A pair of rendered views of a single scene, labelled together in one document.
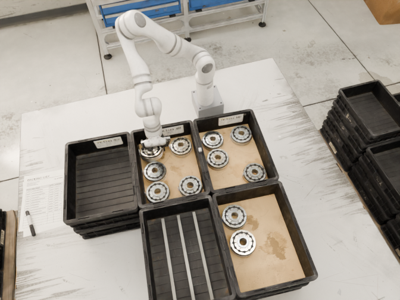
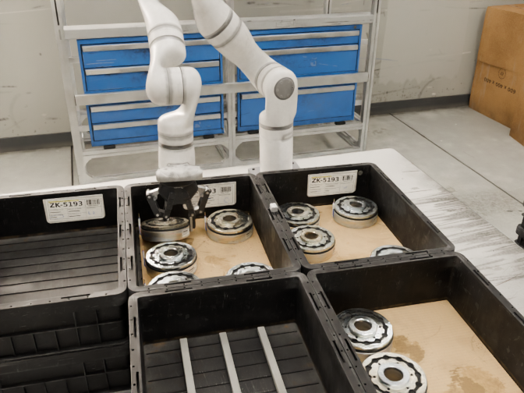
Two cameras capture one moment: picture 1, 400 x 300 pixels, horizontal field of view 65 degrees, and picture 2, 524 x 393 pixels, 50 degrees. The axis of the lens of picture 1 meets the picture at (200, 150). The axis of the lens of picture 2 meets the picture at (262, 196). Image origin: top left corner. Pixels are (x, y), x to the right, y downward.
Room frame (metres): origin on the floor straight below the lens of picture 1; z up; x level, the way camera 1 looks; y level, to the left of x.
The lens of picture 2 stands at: (-0.26, 0.09, 1.50)
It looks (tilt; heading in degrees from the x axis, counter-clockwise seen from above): 28 degrees down; 356
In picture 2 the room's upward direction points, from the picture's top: 1 degrees clockwise
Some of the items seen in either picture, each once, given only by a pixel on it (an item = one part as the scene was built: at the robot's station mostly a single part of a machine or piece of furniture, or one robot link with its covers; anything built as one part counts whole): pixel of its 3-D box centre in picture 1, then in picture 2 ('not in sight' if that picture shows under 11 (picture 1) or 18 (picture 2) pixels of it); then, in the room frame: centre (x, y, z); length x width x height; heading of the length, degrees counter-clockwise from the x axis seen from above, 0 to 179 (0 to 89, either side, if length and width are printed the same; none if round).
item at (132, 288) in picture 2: (168, 161); (203, 226); (0.71, 0.14, 0.92); 0.40 x 0.30 x 0.02; 10
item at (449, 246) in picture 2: (233, 148); (344, 211); (0.76, -0.15, 0.92); 0.40 x 0.30 x 0.02; 10
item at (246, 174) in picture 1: (255, 172); (395, 259); (0.66, -0.24, 0.86); 0.10 x 0.10 x 0.01
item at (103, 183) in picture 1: (103, 180); (49, 266); (0.66, 0.44, 0.87); 0.40 x 0.30 x 0.11; 10
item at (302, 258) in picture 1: (259, 237); (433, 366); (0.37, -0.22, 0.87); 0.40 x 0.30 x 0.11; 10
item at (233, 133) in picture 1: (241, 133); (355, 207); (0.88, -0.21, 0.86); 0.10 x 0.10 x 0.01
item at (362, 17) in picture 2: not in sight; (228, 24); (2.74, 0.08, 0.91); 1.70 x 0.10 x 0.05; 104
